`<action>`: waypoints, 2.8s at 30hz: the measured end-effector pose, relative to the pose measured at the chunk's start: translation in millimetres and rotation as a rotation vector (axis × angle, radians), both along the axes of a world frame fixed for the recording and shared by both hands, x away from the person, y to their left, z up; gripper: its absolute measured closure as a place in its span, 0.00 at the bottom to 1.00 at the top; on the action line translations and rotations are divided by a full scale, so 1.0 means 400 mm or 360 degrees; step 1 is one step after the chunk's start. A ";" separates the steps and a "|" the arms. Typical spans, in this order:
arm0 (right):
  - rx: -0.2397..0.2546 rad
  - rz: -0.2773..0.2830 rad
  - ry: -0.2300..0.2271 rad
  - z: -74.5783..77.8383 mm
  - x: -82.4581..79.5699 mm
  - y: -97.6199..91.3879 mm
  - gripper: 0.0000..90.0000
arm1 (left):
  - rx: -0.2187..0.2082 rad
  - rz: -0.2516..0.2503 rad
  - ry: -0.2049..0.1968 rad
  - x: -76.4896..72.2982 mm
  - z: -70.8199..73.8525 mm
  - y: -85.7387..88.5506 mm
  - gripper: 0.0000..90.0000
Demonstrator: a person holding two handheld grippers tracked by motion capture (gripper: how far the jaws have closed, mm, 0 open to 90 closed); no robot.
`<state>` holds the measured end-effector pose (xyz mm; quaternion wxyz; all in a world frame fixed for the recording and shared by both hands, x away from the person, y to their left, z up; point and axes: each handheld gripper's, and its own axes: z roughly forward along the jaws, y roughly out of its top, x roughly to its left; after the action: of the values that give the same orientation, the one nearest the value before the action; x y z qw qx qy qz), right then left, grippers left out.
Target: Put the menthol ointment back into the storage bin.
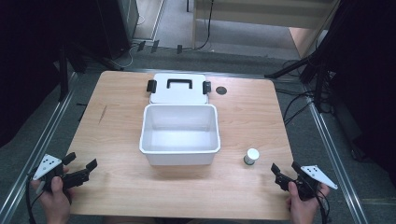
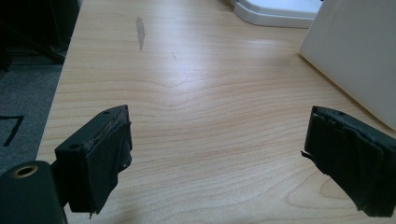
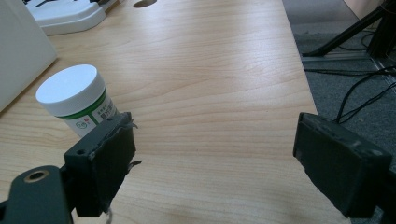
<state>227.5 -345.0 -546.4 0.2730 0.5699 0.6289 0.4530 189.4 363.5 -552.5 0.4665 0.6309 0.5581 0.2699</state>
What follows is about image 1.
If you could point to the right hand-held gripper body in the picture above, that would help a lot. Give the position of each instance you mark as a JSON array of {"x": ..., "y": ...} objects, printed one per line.
[{"x": 306, "y": 182}]

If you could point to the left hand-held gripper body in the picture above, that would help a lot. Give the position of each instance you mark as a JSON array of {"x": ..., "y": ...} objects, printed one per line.
[{"x": 46, "y": 166}]

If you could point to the small white-capped bottle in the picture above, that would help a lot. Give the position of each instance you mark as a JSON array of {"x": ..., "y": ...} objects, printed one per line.
[{"x": 251, "y": 156}]

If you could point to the white plastic storage box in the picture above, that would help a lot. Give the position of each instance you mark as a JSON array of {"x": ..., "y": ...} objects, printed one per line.
[{"x": 180, "y": 133}]

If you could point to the person's right hand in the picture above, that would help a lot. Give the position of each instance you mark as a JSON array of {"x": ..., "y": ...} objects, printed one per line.
[{"x": 303, "y": 207}]

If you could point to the person's left hand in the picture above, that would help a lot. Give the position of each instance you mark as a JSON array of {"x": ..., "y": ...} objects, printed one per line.
[{"x": 57, "y": 199}]

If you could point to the black upright stand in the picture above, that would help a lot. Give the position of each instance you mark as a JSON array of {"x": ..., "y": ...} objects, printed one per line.
[{"x": 63, "y": 74}]

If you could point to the round dark table grommet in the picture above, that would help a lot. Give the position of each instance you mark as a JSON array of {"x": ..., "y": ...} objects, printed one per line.
[{"x": 221, "y": 90}]

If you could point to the black tripod stand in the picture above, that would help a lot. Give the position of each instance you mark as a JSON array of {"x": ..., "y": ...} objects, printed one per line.
[{"x": 311, "y": 67}]

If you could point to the black curtain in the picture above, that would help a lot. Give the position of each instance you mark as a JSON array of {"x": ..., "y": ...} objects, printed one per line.
[
  {"x": 367, "y": 77},
  {"x": 34, "y": 46}
]

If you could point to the dark cabinet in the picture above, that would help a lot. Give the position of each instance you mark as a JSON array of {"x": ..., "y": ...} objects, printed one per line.
[{"x": 120, "y": 25}]

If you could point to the metal floor rail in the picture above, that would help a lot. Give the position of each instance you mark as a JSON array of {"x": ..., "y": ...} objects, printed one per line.
[
  {"x": 34, "y": 155},
  {"x": 337, "y": 161}
]

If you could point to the light wooden furniture frame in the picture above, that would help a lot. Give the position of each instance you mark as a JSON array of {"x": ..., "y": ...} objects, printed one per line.
[{"x": 249, "y": 14}]

